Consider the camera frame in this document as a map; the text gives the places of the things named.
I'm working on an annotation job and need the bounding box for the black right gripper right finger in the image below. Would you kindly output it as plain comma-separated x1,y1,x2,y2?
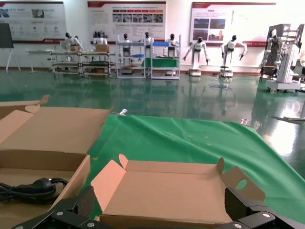
224,187,305,229

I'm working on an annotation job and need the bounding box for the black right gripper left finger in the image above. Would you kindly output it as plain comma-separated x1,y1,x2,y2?
10,186,101,229

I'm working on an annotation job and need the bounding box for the black power cable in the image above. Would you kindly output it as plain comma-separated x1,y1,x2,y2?
0,177,70,204

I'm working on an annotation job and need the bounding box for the cardboard mailer box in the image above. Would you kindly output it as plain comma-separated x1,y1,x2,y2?
90,154,266,227
0,106,114,229

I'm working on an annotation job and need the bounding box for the small shallow cardboard box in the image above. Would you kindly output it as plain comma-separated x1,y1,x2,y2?
0,94,51,120

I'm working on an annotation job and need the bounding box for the green table cloth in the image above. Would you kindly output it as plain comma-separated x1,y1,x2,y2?
84,114,305,228

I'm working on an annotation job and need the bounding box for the white and black test rig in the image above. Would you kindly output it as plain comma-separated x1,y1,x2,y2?
261,23,305,93

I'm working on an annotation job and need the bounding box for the metal tube workbench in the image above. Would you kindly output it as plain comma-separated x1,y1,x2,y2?
80,51,116,77
49,51,83,77

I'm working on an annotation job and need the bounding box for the white long table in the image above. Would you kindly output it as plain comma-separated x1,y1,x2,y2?
25,49,54,74

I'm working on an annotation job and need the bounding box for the white shelf rack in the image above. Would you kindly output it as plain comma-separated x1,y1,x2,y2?
116,34,146,79
144,34,182,80

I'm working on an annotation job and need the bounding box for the white humanoid robot on stool base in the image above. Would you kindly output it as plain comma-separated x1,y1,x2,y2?
219,35,248,78

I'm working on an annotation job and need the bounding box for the white humanoid robot in rig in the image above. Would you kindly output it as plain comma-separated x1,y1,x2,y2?
261,28,286,72

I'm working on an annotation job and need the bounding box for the green cloth on rack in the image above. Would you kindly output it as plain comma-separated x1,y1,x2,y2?
145,57,179,69

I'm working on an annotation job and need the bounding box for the dark board on easel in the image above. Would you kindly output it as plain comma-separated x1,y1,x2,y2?
0,23,21,73

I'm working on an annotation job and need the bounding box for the white humanoid robot on pedestal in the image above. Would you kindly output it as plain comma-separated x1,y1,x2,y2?
182,36,210,77

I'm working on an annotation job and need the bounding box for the wall board with round icons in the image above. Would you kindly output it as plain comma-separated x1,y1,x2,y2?
0,1,67,44

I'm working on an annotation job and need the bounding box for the wall board with building photos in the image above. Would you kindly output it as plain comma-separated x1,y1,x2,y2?
190,1,276,46

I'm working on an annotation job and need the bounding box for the wall board with orange arrows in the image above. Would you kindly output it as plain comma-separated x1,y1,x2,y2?
87,1,167,45

